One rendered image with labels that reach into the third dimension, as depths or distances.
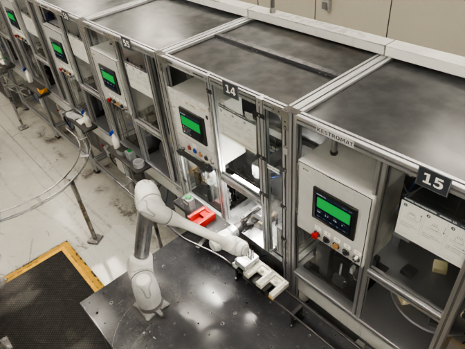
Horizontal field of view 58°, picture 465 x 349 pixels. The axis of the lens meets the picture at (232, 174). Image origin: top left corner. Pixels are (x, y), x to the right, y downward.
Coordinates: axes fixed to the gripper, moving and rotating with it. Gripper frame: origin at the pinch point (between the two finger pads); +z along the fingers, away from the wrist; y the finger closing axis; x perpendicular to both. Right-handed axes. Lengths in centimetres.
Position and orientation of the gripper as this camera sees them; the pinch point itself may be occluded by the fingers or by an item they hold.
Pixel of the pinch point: (257, 214)
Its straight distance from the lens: 291.6
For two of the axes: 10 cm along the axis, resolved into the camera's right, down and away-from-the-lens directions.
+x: -6.7, -4.1, 6.1
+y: -0.8, -7.9, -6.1
